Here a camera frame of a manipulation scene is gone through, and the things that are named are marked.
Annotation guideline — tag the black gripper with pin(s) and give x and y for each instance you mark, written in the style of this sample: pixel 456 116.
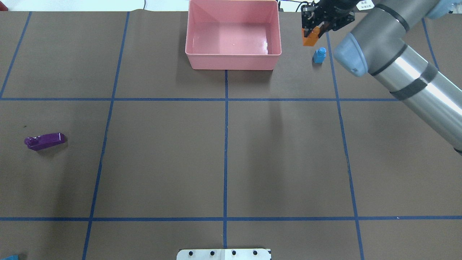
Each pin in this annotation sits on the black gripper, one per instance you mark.
pixel 334 8

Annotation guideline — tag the orange sloped block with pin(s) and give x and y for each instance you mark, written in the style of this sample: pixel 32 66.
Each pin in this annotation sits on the orange sloped block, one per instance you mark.
pixel 312 39

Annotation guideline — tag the small blue block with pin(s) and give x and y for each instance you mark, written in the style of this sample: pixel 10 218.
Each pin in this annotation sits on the small blue block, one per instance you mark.
pixel 319 55

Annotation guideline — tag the purple sloped block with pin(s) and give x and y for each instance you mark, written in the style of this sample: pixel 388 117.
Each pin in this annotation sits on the purple sloped block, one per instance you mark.
pixel 45 141

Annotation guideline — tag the long blue studded block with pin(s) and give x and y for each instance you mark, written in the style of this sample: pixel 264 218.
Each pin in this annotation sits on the long blue studded block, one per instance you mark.
pixel 11 257

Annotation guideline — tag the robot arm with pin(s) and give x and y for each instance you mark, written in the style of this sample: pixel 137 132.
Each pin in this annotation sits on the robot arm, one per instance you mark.
pixel 376 47

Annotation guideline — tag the pink plastic box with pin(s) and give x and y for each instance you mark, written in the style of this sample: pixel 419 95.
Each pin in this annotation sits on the pink plastic box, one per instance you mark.
pixel 233 35

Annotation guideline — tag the brown paper table mat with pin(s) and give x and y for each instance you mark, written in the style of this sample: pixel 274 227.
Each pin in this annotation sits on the brown paper table mat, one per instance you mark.
pixel 304 160

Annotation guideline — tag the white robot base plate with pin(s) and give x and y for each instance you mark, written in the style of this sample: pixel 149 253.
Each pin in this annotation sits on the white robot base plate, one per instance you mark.
pixel 225 254

